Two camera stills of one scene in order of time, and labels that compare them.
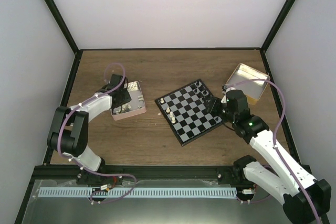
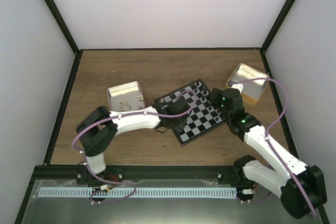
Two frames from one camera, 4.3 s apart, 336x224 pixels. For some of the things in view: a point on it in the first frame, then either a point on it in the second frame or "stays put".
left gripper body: (124, 99) -> (177, 126)
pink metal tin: (135, 106) stays put
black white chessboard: (185, 112) stays put
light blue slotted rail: (137, 192) stays put
